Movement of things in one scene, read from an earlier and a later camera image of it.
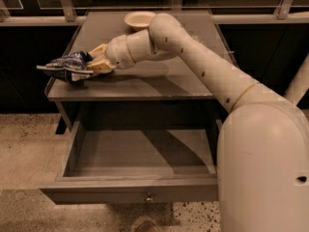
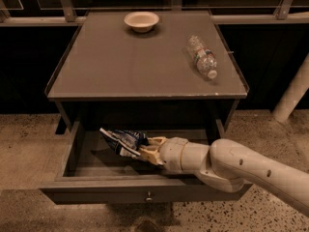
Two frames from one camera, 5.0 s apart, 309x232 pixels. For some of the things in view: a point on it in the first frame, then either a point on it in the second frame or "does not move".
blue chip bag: [73, 66] → [125, 141]
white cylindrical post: [299, 86] does not move
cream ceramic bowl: [139, 19] does not move
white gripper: [118, 52] → [171, 154]
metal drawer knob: [149, 198] does not move
